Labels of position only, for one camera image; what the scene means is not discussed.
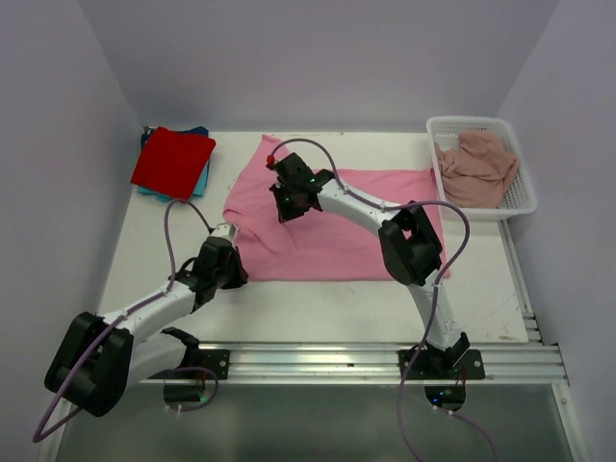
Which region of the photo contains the pink t shirt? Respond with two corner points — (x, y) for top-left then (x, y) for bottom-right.
(223, 135), (437, 281)

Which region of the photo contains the white plastic basket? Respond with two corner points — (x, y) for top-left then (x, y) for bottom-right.
(425, 115), (537, 221)

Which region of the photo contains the beige t shirt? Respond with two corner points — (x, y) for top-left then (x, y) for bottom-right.
(434, 130), (521, 209)

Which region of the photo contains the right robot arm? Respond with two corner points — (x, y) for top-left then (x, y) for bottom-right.
(267, 153), (470, 378)

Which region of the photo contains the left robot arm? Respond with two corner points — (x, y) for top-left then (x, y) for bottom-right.
(44, 224), (247, 417)

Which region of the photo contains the teal folded t shirt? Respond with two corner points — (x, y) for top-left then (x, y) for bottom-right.
(137, 125), (214, 203)

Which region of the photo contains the red folded t shirt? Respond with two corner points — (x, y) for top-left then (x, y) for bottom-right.
(130, 126), (217, 203)

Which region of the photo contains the dark blue folded t shirt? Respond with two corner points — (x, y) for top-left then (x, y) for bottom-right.
(140, 126), (156, 148)

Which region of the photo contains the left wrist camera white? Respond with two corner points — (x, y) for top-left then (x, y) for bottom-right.
(210, 222), (238, 245)

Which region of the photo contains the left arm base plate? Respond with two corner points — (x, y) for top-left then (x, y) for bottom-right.
(194, 349), (231, 380)

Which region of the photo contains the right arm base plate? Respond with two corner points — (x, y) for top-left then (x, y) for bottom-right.
(397, 345), (486, 380)

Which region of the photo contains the aluminium mounting rail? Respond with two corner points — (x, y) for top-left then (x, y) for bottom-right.
(139, 297), (564, 386)

